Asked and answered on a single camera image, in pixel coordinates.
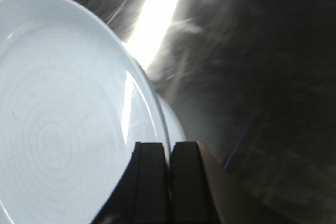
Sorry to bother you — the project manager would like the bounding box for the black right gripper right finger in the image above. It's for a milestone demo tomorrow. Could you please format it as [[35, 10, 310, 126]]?
[[170, 142, 286, 223]]

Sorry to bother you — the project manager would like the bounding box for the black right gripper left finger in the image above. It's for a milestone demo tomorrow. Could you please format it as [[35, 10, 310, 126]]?
[[92, 142, 169, 223]]

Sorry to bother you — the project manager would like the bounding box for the light blue round plate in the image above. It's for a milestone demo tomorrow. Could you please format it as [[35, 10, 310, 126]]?
[[1, 0, 186, 223]]

